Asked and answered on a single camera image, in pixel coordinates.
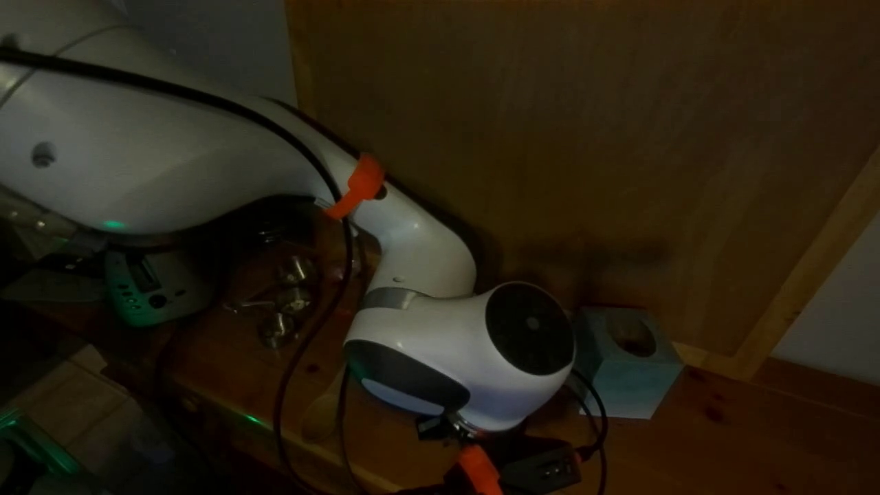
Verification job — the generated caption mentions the stainless steel toaster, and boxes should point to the stainless steel toaster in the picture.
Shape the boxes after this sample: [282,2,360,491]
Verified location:
[95,245,220,330]

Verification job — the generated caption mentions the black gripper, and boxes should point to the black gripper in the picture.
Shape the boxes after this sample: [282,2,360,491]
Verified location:
[392,413,502,495]

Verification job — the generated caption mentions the light blue box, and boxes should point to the light blue box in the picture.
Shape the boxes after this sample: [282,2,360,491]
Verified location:
[569,306,688,422]

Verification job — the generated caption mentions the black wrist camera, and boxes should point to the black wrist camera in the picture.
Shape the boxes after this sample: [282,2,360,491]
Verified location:
[497,439,586,495]

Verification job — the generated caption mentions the wooden cabinet panel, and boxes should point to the wooden cabinet panel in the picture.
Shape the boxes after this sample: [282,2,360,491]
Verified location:
[285,0,880,381]

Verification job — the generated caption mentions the crumpled foil wrappers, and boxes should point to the crumpled foil wrappers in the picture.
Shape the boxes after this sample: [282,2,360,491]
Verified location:
[224,253,321,352]

